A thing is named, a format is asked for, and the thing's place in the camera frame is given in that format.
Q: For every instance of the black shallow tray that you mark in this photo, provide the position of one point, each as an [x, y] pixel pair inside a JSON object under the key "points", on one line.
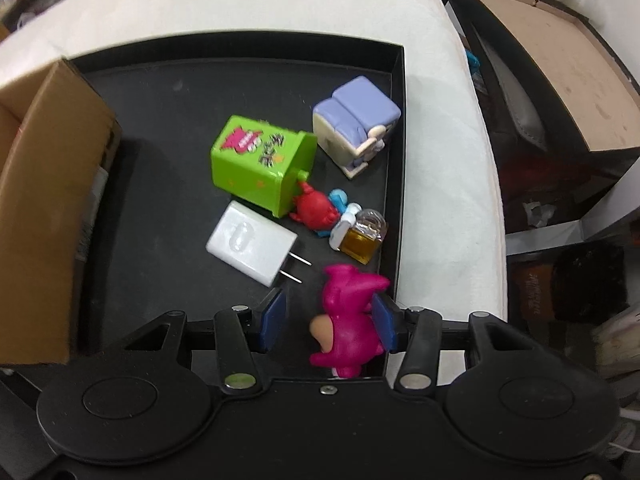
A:
{"points": [[165, 135]]}

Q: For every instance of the red and blue figurine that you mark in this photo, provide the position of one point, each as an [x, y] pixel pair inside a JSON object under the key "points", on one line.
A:
{"points": [[315, 210]]}

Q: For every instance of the black frame with brown board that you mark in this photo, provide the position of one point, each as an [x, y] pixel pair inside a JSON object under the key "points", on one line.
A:
{"points": [[550, 60]]}

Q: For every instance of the white charger plug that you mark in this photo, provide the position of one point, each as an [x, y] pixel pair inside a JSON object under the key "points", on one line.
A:
{"points": [[247, 242]]}

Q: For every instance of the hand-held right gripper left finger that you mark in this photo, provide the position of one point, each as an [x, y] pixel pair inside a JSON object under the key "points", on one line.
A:
{"points": [[273, 317]]}

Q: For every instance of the brown cardboard box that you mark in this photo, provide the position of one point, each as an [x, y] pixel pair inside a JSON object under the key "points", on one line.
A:
{"points": [[45, 200]]}

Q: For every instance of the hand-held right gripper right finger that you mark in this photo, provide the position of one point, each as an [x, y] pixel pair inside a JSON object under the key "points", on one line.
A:
{"points": [[383, 322]]}

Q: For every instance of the pink dinosaur toy figure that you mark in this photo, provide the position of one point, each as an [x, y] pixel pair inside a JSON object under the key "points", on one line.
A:
{"points": [[345, 320]]}

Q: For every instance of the green toy trash bin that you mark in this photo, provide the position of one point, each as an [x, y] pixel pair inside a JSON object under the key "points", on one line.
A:
{"points": [[252, 167]]}

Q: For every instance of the lavender toy armchair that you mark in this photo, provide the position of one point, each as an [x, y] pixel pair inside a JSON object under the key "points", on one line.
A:
{"points": [[350, 115]]}

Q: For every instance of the small amber perfume bottle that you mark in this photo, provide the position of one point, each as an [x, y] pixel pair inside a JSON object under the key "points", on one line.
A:
{"points": [[361, 242]]}

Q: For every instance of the small blue object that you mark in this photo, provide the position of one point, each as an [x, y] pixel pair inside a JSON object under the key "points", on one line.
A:
{"points": [[472, 60]]}

